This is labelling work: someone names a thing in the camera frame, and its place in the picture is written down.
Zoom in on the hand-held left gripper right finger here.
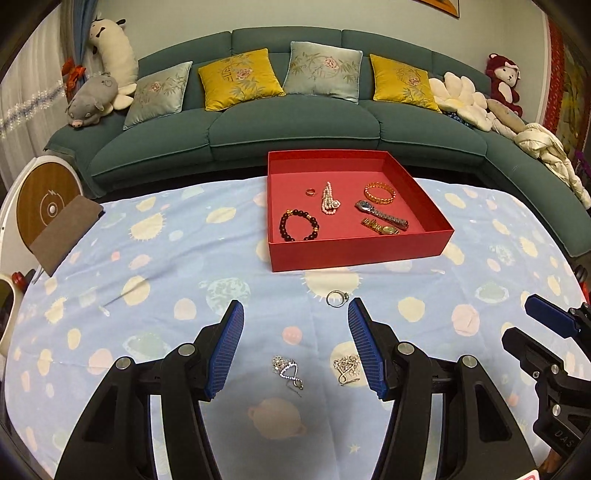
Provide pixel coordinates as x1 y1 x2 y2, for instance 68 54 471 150
347 298 540 480

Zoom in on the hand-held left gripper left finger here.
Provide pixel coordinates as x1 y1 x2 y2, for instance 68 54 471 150
54 299 245 480

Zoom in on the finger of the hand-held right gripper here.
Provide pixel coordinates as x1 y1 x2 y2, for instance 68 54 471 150
525 294 591 340
501 327 591 418

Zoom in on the silver chain necklace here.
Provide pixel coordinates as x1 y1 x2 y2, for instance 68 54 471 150
333 354 363 387

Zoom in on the silver crown brooch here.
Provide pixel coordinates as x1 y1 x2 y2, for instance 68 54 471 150
271 355 305 397

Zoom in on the red cardboard box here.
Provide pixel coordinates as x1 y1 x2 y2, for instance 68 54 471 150
267 150 455 274

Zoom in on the gold wristwatch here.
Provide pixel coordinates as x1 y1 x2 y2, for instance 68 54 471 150
361 218 402 236

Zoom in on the dark beaded bracelet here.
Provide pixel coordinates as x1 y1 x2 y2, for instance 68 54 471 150
278 209 320 242

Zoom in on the silver wristwatch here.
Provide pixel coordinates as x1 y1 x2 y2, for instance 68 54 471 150
355 199 409 230

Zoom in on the gold bangle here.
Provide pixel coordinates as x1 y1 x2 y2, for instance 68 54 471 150
364 182 397 206

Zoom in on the pearl bracelet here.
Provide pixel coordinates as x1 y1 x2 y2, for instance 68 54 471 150
320 181 343 214

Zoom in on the blue planet-print tablecloth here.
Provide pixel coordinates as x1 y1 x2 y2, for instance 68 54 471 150
2 178 591 480

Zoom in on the cream crumpled blanket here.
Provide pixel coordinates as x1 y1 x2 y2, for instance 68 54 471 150
489 121 591 208

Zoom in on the brown cloth pad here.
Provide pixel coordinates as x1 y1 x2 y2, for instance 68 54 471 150
28 195 105 278

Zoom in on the tan plush pillow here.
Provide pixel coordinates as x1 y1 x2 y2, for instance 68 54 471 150
487 98 527 134

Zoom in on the white device with dark oval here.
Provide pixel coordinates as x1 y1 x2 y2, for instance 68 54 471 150
0 274 24 356

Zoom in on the green sofa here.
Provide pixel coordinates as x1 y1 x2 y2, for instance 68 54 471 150
44 28 591 257

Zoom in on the cream flower-shaped cushion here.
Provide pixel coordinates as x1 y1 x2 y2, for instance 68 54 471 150
428 71 499 132

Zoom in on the red monkey plush toy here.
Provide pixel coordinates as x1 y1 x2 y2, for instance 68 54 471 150
485 53 525 118

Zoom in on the white machine with wooden disc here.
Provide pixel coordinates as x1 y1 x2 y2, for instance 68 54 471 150
0 154 84 259

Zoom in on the grey-green embroidered cushion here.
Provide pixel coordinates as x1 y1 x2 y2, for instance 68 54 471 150
283 41 363 103
123 61 194 131

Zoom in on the yellow embroidered cushion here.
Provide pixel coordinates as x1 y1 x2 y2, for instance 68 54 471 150
198 48 286 112
369 54 443 114

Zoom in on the grey pig plush toy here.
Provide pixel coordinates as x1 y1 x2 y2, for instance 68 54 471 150
65 71 122 130

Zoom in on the long white plush toy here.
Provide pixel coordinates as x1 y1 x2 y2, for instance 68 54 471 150
88 17 139 109

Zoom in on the red bow curtain tieback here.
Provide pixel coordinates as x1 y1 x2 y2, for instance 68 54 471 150
62 58 88 93

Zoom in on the white sheer curtain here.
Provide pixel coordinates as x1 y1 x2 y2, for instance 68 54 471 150
0 14 79 185

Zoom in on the red wall hanging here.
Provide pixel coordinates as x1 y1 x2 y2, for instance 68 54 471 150
542 18 591 139

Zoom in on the orange framed wall picture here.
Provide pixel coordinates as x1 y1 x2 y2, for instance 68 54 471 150
418 0 462 19

